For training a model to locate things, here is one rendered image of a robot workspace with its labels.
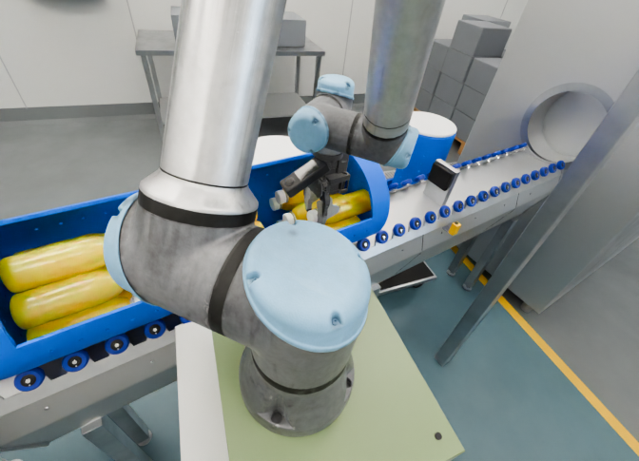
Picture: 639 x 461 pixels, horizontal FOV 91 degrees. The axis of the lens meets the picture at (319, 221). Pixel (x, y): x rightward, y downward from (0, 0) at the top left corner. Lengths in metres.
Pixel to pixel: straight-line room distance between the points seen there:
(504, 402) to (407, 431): 1.60
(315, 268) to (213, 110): 0.16
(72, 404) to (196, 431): 0.46
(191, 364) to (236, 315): 0.28
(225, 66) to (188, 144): 0.07
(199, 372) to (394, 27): 0.53
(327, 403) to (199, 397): 0.21
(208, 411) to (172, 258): 0.28
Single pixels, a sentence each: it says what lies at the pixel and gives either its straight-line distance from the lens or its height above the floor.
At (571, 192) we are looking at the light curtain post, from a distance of 1.23.
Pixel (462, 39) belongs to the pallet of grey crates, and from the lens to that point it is 4.10.
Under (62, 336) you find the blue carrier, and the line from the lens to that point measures 0.73.
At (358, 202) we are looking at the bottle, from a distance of 0.88.
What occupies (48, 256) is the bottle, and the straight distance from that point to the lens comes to 0.76.
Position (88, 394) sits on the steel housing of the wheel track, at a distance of 0.93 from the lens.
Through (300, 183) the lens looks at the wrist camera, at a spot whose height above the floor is 1.24.
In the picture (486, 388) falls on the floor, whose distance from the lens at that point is 2.05.
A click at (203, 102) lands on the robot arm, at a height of 1.54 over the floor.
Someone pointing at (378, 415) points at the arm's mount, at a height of 1.21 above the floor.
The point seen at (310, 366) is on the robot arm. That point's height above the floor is 1.36.
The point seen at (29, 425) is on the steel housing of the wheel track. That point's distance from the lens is 0.97.
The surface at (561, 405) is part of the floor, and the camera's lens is 2.24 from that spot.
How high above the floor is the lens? 1.65
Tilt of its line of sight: 41 degrees down
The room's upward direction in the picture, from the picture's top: 7 degrees clockwise
